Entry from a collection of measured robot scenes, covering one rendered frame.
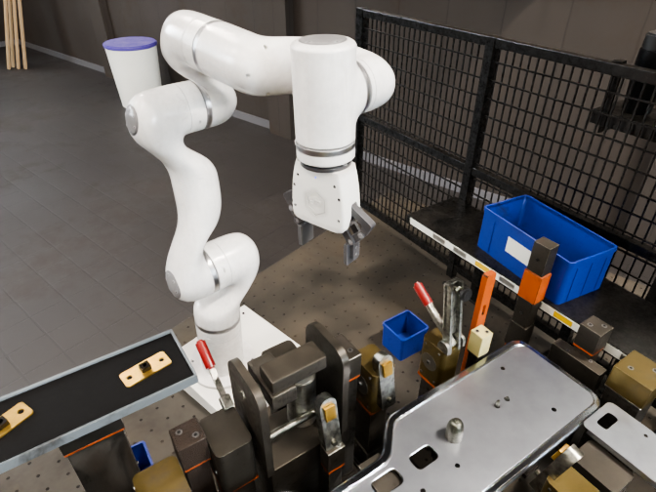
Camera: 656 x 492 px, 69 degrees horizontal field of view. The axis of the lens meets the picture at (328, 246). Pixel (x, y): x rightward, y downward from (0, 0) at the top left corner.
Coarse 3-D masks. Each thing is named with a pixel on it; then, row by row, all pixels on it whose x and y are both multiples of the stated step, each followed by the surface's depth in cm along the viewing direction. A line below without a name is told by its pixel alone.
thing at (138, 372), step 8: (160, 352) 88; (144, 360) 87; (152, 360) 87; (168, 360) 87; (136, 368) 85; (144, 368) 84; (152, 368) 85; (160, 368) 85; (120, 376) 84; (128, 376) 84; (136, 376) 84; (144, 376) 84; (128, 384) 83
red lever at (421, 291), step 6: (414, 288) 108; (420, 288) 107; (420, 294) 107; (426, 294) 107; (426, 300) 106; (426, 306) 107; (432, 306) 106; (432, 312) 106; (438, 312) 106; (432, 318) 106; (438, 318) 105; (438, 324) 105; (456, 342) 104
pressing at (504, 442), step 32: (512, 352) 110; (448, 384) 102; (480, 384) 103; (512, 384) 103; (544, 384) 103; (576, 384) 103; (416, 416) 96; (448, 416) 96; (480, 416) 96; (512, 416) 96; (544, 416) 96; (576, 416) 96; (384, 448) 90; (416, 448) 90; (448, 448) 90; (480, 448) 90; (512, 448) 90; (544, 448) 91; (352, 480) 85; (416, 480) 85; (448, 480) 85; (480, 480) 85; (512, 480) 86
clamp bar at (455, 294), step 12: (444, 288) 98; (456, 288) 97; (468, 288) 95; (444, 300) 99; (456, 300) 100; (468, 300) 96; (444, 312) 100; (456, 312) 101; (444, 324) 102; (456, 324) 103; (444, 336) 103; (456, 336) 104
